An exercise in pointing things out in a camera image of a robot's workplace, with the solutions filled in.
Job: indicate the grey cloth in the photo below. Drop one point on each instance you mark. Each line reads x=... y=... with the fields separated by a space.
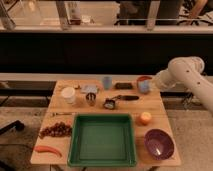
x=89 y=89

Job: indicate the metal fork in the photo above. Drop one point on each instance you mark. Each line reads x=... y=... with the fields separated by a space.
x=61 y=114

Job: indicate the green plastic tray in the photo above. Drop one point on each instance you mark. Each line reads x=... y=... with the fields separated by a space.
x=105 y=140

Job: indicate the orange fruit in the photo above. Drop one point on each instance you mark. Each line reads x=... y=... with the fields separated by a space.
x=145 y=118

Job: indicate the orange carrot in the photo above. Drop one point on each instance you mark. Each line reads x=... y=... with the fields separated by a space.
x=42 y=149

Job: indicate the wooden table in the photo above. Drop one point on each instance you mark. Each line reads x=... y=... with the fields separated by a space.
x=151 y=102

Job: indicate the bunch of red grapes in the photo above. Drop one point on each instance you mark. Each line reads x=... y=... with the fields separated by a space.
x=57 y=130

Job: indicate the small dark metal container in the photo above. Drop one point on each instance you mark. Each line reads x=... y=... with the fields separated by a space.
x=109 y=104

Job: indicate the purple bowl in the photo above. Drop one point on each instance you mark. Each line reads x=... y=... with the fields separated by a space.
x=159 y=144

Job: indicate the metal cup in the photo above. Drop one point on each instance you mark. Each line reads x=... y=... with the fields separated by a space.
x=91 y=98

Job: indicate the blue sponge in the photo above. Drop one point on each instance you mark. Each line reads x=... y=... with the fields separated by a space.
x=144 y=86

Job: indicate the blue plastic cup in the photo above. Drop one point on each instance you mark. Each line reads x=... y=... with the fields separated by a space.
x=107 y=82

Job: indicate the white paper cup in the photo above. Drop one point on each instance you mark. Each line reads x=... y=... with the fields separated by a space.
x=69 y=94

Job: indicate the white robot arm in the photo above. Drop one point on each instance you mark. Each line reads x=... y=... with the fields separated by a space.
x=187 y=71

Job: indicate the black rectangular block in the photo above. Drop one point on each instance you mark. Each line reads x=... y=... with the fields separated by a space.
x=123 y=86

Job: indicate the orange bowl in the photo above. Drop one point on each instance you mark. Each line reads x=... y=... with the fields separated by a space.
x=142 y=78

